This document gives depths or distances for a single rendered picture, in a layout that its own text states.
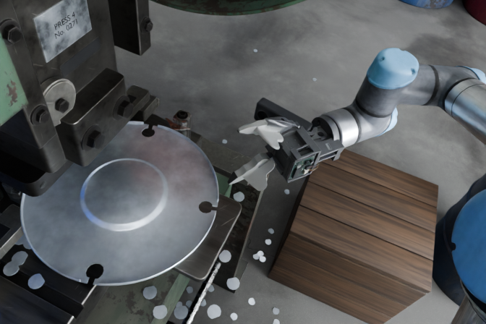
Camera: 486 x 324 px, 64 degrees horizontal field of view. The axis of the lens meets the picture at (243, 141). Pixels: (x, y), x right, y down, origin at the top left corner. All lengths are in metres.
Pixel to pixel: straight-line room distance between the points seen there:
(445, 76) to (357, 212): 0.57
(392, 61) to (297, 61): 1.54
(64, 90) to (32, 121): 0.07
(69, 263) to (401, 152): 1.63
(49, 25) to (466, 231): 0.46
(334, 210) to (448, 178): 0.90
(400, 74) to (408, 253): 0.65
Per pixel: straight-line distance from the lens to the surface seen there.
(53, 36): 0.44
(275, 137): 0.65
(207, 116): 1.81
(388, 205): 1.28
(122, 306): 0.71
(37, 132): 0.42
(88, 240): 0.60
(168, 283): 0.71
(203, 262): 0.58
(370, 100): 0.75
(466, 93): 0.74
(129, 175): 0.64
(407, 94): 0.75
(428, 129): 2.16
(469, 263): 0.47
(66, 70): 0.47
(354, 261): 1.16
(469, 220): 0.47
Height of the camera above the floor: 1.31
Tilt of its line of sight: 49 degrees down
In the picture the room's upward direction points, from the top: 12 degrees clockwise
